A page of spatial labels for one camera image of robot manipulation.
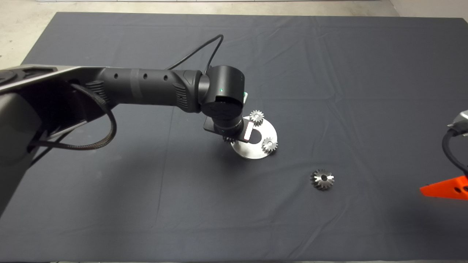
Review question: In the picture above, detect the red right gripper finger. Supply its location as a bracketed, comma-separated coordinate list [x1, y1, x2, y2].
[419, 175, 468, 201]

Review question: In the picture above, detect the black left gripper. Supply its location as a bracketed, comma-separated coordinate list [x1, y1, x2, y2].
[204, 117, 254, 142]

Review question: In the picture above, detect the larger steel gear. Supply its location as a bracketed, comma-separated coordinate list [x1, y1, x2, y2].
[310, 168, 335, 191]

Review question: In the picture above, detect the round metal plate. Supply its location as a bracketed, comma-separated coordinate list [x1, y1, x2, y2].
[230, 115, 278, 160]

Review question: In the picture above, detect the dark grey table cloth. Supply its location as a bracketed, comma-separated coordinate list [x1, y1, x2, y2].
[0, 11, 468, 262]

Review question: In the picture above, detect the black right camera cable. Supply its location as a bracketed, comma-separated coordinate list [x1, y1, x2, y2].
[441, 129, 468, 176]

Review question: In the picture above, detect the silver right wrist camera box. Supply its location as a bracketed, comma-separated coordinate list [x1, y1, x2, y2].
[448, 109, 468, 138]

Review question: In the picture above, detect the thin black left camera cable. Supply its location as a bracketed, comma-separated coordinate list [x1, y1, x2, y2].
[166, 34, 224, 74]

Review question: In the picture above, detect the braided black left arm cable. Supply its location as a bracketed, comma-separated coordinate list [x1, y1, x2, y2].
[29, 83, 118, 150]

